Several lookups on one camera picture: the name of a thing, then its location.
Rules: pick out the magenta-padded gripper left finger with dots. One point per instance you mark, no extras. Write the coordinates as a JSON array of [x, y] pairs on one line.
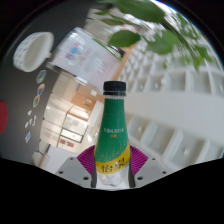
[[71, 170]]

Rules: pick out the green potted plant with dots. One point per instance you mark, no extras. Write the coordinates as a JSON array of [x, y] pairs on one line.
[[143, 10]]

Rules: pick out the small white stickers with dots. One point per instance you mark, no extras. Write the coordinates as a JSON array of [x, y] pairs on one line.
[[32, 120]]

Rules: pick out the green yellow drink bottle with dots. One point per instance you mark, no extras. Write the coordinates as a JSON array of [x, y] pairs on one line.
[[112, 133]]

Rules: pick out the round colourful sticker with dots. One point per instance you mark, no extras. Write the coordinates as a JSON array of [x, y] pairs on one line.
[[36, 101], [40, 89]]

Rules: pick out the flat round red coaster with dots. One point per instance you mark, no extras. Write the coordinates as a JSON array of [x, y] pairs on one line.
[[2, 117]]

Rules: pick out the blue card sticker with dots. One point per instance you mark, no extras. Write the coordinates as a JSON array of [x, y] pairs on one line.
[[27, 136]]

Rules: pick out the ceiling lights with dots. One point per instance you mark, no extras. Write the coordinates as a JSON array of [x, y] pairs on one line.
[[186, 151]]

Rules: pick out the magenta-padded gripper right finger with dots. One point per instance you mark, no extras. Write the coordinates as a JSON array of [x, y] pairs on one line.
[[153, 170]]

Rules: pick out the dark sticker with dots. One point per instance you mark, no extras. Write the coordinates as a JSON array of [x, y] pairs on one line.
[[41, 76]]

